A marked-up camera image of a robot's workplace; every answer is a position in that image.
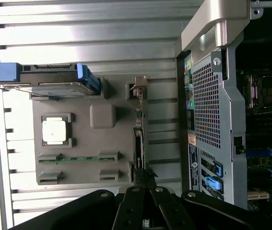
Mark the blue card retention clip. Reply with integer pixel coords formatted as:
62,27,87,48
213,160,224,177
204,176,224,193

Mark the green RAM stick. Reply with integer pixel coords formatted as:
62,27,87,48
39,155,115,164

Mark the grey plastic parts rack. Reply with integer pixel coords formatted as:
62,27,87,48
29,76,151,186

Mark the green motherboard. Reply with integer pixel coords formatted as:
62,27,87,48
235,47,272,211

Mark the silver CPU chip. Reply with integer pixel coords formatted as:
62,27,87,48
42,117,66,145

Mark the open black PC case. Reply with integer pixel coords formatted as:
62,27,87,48
175,0,272,211

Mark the CPU socket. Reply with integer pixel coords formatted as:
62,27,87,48
245,74,272,109

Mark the hard disk in blue caddy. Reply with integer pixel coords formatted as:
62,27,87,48
0,62,102,96

